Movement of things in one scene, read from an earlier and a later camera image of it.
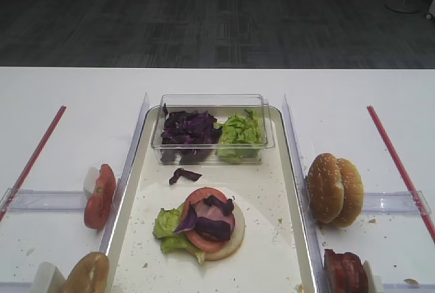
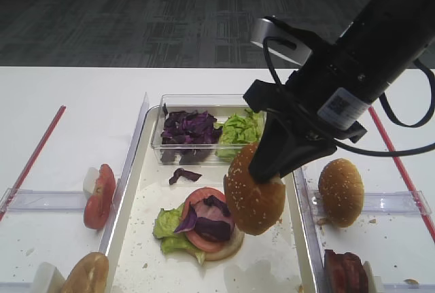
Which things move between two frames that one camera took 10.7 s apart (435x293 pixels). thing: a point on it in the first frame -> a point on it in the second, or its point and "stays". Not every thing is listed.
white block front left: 47,279 stays
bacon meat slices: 344,272 stays
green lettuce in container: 240,139 stays
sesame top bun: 325,188 -> 257,207
